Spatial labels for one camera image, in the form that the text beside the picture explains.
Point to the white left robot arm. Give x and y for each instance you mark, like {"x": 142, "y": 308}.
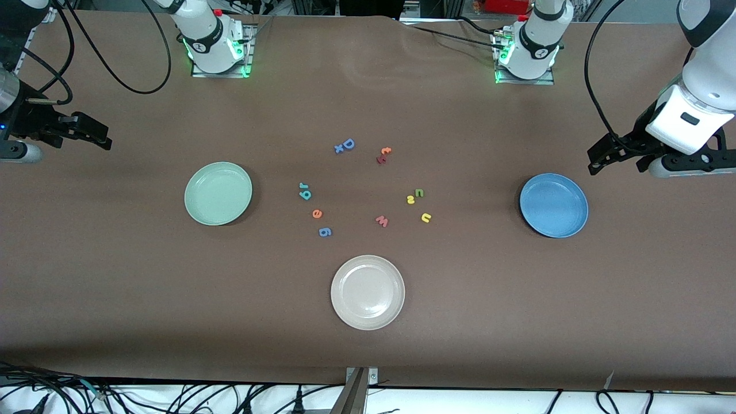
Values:
{"x": 537, "y": 40}

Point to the blue plate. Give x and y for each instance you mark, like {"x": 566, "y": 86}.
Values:
{"x": 554, "y": 206}

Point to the pale green plate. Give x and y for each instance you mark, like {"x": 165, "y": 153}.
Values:
{"x": 218, "y": 194}

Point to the red box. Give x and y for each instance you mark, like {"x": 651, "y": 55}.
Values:
{"x": 506, "y": 6}

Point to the small white paper tag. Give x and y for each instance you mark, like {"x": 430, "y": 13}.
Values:
{"x": 609, "y": 380}

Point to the red foam letter w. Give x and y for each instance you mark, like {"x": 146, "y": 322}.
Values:
{"x": 382, "y": 221}

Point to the blue foam digit six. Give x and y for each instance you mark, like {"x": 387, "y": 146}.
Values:
{"x": 323, "y": 232}

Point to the blue foam letter D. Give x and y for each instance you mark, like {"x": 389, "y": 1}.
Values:
{"x": 345, "y": 142}

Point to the beige plate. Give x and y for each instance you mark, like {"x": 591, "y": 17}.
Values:
{"x": 368, "y": 292}

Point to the black power plug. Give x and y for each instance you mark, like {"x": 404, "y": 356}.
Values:
{"x": 298, "y": 402}

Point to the aluminium corner bracket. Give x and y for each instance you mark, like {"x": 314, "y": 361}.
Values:
{"x": 53, "y": 15}

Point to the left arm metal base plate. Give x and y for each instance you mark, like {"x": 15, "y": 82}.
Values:
{"x": 517, "y": 81}

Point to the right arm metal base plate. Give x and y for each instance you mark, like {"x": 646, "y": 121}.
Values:
{"x": 249, "y": 52}

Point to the metal table edge bracket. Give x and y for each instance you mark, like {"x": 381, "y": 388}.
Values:
{"x": 352, "y": 397}

